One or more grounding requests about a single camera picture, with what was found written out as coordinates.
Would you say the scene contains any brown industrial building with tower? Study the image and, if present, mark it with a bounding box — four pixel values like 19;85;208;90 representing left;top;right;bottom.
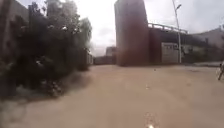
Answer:
114;0;224;67

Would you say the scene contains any building with pale roof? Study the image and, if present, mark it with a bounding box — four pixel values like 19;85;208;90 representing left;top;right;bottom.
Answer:
191;26;224;51

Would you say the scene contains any low dark wall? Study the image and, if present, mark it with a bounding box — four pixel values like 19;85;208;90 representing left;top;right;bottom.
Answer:
93;46;118;66

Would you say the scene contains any street lamp pole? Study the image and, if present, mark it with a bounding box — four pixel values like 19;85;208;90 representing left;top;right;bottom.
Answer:
171;0;183;65

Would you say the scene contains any dark leafy bush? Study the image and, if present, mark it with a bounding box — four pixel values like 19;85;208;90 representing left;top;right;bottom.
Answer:
0;0;93;99

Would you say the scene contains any person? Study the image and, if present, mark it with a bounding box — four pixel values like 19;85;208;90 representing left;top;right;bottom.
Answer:
217;60;224;81

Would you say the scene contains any sandy dirt road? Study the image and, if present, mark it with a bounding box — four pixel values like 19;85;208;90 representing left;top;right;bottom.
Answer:
0;63;224;128

